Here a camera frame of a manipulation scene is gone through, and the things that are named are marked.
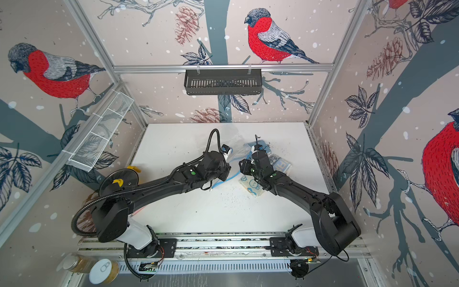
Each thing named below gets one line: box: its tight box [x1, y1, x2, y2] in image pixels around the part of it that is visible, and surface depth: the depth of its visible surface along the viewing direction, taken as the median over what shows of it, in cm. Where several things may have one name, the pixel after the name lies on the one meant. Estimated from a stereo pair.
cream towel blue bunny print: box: [238, 174, 264, 198], surface depth 92 cm
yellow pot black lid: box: [98, 165, 142, 197], surface depth 83 cm
